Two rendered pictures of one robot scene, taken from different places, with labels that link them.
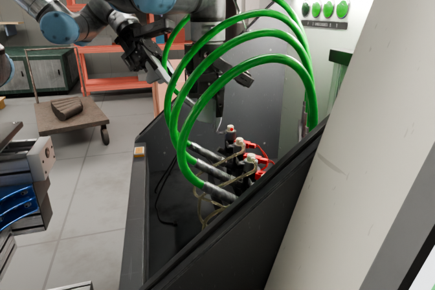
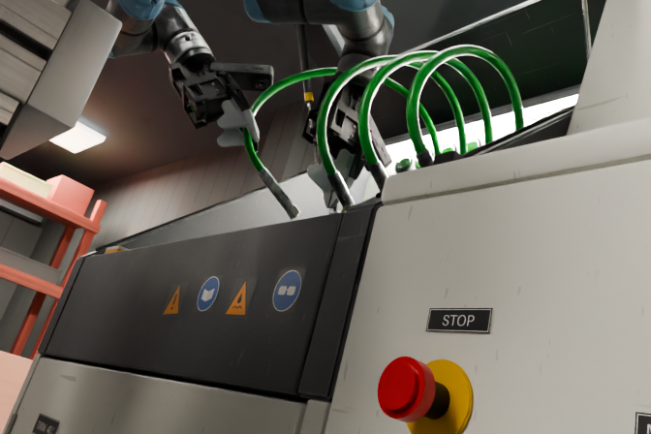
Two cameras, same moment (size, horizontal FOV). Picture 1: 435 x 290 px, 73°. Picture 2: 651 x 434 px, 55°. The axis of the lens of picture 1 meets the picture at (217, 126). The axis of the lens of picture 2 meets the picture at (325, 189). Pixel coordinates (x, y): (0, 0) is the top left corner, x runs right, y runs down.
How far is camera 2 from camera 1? 0.74 m
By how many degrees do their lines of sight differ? 50
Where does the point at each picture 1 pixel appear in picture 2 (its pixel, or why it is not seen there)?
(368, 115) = (630, 59)
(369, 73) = (618, 44)
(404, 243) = not seen: outside the picture
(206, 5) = (378, 42)
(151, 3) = not seen: outside the picture
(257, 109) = not seen: hidden behind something
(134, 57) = (206, 89)
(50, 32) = not seen: outside the picture
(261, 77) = not seen: hidden behind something
